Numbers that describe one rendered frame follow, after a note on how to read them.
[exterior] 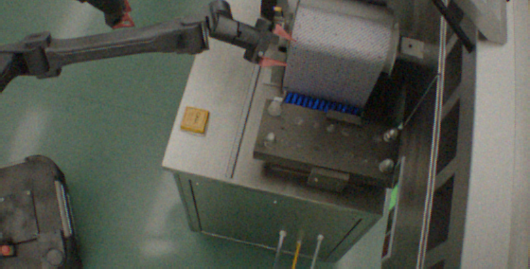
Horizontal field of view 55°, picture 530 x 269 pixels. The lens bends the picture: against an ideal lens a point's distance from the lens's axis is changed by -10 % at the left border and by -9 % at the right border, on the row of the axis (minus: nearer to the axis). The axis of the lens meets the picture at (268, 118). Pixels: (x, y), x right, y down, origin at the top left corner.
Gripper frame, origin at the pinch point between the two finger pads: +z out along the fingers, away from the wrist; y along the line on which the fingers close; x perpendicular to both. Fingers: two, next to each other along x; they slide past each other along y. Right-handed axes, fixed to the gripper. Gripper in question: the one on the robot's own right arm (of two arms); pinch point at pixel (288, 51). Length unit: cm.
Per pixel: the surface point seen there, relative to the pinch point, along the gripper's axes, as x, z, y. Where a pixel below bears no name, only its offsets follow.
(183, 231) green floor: -95, 25, 92
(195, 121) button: -31.9, -5.8, 29.1
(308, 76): -10.5, 12.3, 4.5
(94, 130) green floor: -138, -20, 70
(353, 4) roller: -10.7, 17.5, -17.9
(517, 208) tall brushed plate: 51, 37, 11
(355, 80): -2.8, 21.7, 0.8
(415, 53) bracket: 8.6, 28.6, -11.2
